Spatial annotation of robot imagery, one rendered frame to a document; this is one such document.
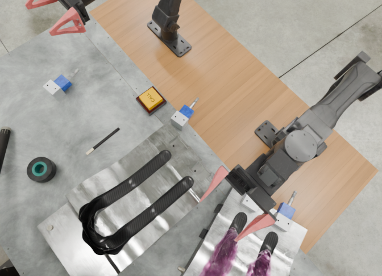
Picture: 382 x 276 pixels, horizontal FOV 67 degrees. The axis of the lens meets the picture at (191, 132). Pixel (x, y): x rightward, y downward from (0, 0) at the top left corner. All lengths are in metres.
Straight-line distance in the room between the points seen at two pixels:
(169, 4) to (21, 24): 1.62
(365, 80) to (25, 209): 1.01
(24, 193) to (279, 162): 0.83
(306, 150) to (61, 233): 0.72
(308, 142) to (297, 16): 2.02
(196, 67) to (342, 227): 1.36
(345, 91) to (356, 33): 1.94
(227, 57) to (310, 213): 0.65
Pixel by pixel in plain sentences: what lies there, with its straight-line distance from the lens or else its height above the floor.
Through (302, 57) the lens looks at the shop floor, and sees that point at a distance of 2.30.
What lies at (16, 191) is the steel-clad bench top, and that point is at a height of 0.80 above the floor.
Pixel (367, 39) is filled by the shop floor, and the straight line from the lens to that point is 2.64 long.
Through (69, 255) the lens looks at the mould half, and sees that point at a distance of 0.96.
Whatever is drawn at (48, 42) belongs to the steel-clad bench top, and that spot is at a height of 0.80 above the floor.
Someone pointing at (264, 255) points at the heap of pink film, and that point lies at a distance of 0.93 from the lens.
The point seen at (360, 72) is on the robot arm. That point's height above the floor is 1.23.
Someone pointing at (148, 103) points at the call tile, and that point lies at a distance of 1.02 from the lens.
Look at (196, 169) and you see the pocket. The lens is 0.92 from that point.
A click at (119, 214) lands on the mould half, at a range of 0.86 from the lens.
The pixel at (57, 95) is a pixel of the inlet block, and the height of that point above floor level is 0.83.
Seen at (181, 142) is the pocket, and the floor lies 0.86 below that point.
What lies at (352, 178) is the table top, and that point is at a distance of 1.16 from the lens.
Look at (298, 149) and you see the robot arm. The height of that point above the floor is 1.30.
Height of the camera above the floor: 1.77
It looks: 72 degrees down
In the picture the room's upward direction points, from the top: 9 degrees clockwise
